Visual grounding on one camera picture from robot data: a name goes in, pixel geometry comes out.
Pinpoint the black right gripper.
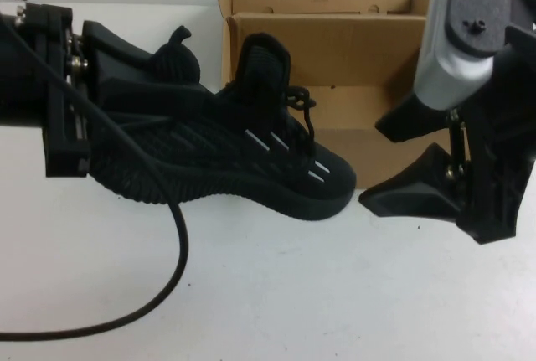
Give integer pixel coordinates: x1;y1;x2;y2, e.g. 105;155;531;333
358;25;536;245

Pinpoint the long black left arm cable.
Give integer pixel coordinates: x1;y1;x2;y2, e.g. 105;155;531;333
0;11;190;335

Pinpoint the black knit sneaker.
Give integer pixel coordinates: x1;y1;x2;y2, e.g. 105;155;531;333
85;24;358;218

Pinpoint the brown cardboard shoe box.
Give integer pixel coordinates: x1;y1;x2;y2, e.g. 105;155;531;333
215;0;435;190

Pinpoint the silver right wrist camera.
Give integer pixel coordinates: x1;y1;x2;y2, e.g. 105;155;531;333
414;0;513;111

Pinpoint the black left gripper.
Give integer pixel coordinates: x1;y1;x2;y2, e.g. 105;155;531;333
0;3;160;178

